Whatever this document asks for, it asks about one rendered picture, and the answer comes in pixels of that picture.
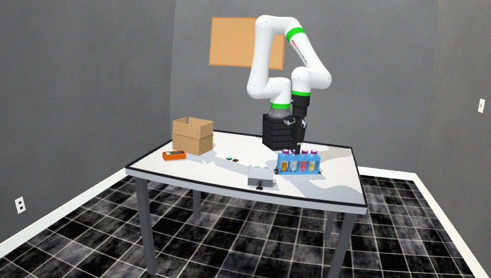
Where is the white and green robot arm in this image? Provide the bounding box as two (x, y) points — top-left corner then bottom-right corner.
(247, 15), (332, 125)

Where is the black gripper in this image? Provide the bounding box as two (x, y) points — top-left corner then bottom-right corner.
(291, 105), (307, 155)

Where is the white button housing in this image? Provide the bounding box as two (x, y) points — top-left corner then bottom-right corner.
(247, 166), (274, 190)

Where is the orange digital multimeter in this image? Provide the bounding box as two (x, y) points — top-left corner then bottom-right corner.
(162, 151), (186, 160)

